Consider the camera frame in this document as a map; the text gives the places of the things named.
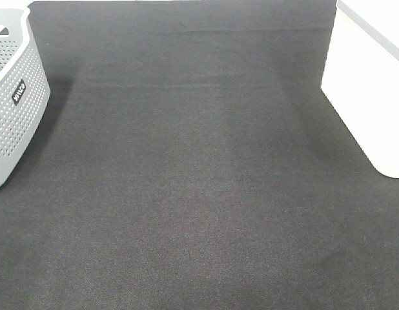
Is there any black table mat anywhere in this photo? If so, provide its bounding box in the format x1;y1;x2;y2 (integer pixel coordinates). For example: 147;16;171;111
0;1;399;309

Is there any white storage bin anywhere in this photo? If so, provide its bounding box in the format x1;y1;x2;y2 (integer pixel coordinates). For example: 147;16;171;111
321;1;399;178

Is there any grey perforated laundry basket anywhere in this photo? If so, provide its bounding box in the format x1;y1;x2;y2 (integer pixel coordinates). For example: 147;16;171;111
0;7;50;186

